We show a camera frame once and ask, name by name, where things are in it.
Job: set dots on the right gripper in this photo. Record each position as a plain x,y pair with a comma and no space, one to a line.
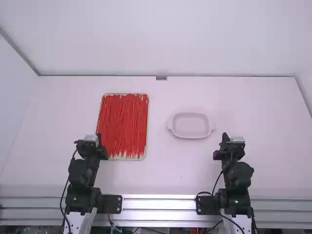
235,152

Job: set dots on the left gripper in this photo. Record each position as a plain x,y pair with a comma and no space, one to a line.
88,150

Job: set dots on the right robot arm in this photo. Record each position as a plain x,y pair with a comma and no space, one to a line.
237,180

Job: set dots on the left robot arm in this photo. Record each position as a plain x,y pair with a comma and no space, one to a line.
81,175

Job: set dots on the white dish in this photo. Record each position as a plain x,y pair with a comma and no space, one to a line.
190,124

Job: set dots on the pale tray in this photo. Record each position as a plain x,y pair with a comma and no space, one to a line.
145,158

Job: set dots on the silver rails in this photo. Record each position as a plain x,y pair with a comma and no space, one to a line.
158,207

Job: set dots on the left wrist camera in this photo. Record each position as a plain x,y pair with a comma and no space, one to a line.
90,137

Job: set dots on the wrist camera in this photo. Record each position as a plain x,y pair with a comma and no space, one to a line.
90,137
237,140

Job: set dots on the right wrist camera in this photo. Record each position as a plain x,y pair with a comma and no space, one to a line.
237,140

